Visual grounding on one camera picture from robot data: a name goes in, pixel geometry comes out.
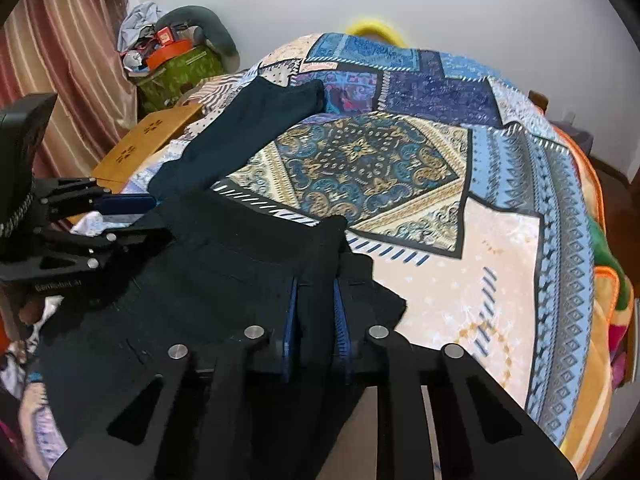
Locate white papers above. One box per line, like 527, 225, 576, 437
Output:
70, 210, 132, 237

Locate striped pink curtain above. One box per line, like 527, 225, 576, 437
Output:
0, 0, 139, 181

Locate orange green fleece blanket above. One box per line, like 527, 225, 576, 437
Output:
582, 160, 637, 391

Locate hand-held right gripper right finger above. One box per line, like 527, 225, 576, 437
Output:
332, 277, 577, 480

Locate pale blue clothes pile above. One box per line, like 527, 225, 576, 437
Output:
117, 1, 166, 54

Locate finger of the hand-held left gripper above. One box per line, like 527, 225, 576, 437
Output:
39, 214, 172, 268
41, 176, 159, 219

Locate grey neck pillow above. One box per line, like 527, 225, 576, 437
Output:
157, 5, 240, 69

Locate blue patchwork blanket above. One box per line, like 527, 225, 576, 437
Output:
20, 32, 608, 476

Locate green fabric storage box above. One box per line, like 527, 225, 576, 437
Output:
135, 45, 224, 114

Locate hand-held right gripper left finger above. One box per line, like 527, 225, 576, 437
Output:
47, 280, 301, 480

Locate orange box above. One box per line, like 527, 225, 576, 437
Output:
146, 40, 194, 69

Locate black pants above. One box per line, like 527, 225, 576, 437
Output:
37, 77, 407, 480

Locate bamboo lap desk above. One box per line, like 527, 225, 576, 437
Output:
90, 104, 204, 195

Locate grey backpack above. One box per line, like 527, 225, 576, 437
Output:
556, 121, 594, 154

